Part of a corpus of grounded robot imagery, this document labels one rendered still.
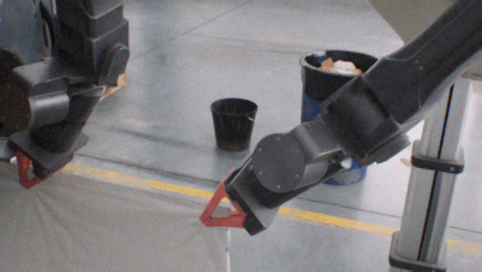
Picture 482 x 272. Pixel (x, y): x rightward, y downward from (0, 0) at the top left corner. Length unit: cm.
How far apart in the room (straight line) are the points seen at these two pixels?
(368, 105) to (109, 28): 30
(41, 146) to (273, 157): 34
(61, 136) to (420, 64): 44
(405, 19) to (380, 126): 47
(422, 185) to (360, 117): 67
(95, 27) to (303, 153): 27
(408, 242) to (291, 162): 80
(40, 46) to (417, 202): 82
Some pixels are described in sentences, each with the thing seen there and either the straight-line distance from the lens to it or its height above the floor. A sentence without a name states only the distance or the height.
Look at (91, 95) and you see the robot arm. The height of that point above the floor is 121.
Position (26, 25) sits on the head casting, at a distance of 86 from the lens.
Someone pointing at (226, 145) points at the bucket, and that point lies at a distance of 330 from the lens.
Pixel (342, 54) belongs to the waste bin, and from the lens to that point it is 318.
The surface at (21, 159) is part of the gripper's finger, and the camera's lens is 78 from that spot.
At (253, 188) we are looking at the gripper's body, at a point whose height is 113.
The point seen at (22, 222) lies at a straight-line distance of 86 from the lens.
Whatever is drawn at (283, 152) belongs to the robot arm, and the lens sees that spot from 50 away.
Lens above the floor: 143
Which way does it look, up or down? 23 degrees down
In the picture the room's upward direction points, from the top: 2 degrees clockwise
